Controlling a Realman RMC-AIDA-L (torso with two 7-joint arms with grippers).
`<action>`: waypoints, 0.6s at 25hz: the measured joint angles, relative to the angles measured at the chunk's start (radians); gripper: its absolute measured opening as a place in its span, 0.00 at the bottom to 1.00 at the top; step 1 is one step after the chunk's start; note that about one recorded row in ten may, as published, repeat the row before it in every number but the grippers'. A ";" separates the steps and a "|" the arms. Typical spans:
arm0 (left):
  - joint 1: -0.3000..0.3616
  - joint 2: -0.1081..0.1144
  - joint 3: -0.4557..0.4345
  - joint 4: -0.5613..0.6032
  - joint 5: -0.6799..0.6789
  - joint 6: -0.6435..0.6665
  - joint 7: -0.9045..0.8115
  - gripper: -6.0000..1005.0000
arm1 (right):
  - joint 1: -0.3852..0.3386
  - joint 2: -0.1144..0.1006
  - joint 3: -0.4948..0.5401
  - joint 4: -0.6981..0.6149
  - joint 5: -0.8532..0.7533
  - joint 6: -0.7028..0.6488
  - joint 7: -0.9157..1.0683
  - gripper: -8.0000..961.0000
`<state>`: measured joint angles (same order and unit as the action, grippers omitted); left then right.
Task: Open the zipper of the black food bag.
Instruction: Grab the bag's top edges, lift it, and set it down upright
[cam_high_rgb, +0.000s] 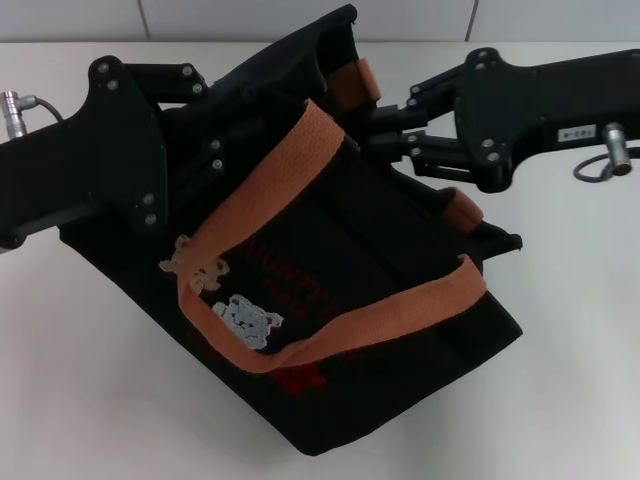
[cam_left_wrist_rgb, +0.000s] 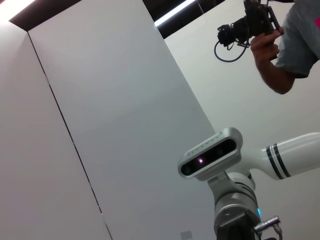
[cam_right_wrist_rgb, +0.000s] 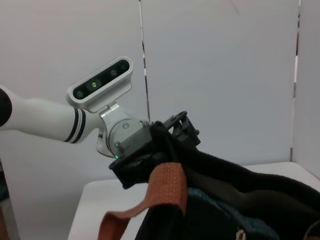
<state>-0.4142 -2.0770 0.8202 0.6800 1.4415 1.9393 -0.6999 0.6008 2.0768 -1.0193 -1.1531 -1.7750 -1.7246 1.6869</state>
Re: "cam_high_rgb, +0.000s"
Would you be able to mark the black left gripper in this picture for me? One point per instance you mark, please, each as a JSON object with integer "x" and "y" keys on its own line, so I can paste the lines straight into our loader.
{"x": 90, "y": 160}

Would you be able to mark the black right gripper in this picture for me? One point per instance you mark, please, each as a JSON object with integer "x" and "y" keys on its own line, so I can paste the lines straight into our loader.
{"x": 525, "y": 110}

